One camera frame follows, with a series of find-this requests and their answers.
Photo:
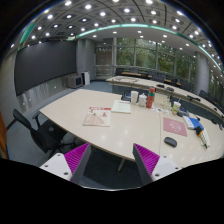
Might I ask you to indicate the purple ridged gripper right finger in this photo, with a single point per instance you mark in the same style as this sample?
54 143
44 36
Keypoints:
151 166

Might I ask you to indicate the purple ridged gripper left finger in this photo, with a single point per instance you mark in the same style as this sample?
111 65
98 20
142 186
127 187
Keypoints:
69 166

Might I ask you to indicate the black computer mouse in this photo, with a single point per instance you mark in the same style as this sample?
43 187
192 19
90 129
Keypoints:
170 141

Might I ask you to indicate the pink patterned mouse pad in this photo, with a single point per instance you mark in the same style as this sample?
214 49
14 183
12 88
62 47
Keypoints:
174 126

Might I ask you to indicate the black office chair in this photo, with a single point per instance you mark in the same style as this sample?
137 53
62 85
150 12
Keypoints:
48 136

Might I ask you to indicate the red and white magazine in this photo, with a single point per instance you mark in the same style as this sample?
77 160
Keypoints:
98 116

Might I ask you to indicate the white booklet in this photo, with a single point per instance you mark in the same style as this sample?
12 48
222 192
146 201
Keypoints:
120 106

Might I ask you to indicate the white paper bag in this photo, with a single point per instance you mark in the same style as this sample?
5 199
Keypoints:
162 101

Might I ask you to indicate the yellow black handheld tool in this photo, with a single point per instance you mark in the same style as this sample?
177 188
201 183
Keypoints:
200 134

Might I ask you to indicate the blue box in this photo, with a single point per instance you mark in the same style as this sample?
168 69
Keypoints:
193 123

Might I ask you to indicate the white jar with lid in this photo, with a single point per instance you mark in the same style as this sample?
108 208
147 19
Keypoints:
142 100

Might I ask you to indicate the takeaway cup with green label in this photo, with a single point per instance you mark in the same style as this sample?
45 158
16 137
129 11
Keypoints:
176 107

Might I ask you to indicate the white paper cup stack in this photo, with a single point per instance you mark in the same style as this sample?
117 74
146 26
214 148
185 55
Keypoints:
134 97

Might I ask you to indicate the red stacked cups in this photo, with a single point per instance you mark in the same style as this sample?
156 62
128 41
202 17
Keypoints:
150 98

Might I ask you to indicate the grey cabinet on floor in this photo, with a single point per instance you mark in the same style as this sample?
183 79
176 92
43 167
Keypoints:
74 82

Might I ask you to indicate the large dark wall screen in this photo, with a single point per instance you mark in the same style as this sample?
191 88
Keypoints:
42 62

